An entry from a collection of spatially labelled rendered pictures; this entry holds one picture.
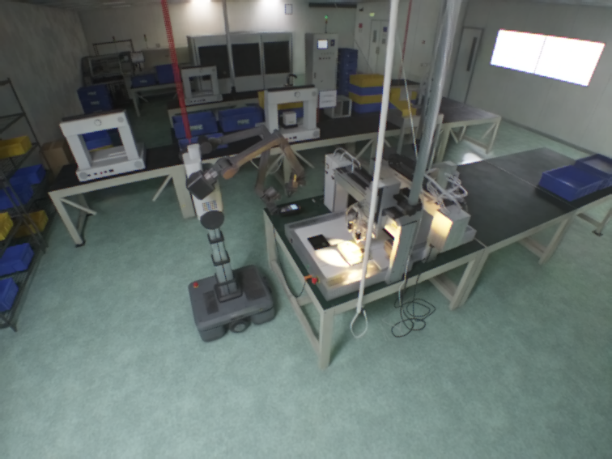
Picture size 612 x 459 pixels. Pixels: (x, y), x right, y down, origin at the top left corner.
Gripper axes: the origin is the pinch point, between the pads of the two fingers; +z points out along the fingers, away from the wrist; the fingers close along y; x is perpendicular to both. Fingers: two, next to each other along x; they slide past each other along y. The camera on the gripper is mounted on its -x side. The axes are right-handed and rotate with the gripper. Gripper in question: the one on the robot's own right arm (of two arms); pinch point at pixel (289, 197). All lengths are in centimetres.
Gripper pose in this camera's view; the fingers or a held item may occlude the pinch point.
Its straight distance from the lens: 232.4
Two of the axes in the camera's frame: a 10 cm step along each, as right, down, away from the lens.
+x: -8.8, 0.3, -4.7
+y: -4.1, -5.5, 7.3
